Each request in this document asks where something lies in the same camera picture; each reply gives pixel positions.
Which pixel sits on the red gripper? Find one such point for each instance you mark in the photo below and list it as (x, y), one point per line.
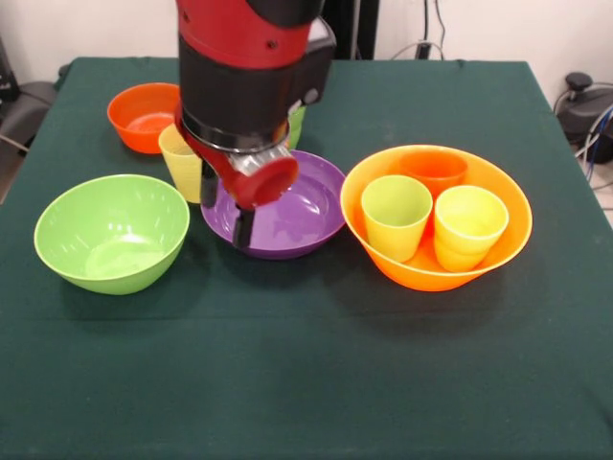
(258, 187)

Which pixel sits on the purple bowl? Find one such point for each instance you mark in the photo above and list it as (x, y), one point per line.
(297, 225)

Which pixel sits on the light green tapered cup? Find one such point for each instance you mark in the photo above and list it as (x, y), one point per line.
(395, 225)

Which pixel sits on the orange-red cup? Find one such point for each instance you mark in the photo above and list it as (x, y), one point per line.
(433, 175)

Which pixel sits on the yellow-orange stepped cup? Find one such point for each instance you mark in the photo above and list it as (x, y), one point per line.
(467, 235)

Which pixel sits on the large yellow-orange bowl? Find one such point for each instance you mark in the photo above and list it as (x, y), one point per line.
(512, 211)

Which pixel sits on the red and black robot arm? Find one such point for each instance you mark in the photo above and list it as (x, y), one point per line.
(239, 72)

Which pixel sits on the yellow tapered cup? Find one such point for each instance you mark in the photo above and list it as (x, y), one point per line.
(184, 172)

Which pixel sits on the green stepped cup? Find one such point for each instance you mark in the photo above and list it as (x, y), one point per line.
(297, 127)

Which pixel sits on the green bowl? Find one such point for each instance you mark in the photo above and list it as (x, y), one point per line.
(110, 230)

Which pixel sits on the orange-red bowl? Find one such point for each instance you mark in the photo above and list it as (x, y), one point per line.
(139, 120)

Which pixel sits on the dark green tablecloth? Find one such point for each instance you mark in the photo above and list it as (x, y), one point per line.
(306, 359)

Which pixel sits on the grey office chair base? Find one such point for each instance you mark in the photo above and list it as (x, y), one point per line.
(29, 105)

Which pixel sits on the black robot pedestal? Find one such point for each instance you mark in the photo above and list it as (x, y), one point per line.
(345, 24)

